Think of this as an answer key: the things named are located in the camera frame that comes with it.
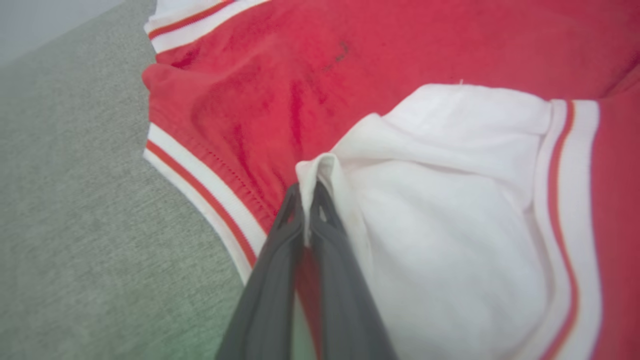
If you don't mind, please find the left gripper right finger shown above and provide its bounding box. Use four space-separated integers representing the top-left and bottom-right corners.
308 179 399 360

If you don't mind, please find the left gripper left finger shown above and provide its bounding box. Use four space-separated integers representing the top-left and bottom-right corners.
214 182 305 360

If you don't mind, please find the red and white jersey shirt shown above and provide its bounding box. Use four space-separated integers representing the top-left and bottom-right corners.
141 0 640 360

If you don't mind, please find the grey fabric sofa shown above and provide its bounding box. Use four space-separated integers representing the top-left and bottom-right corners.
0 0 321 360

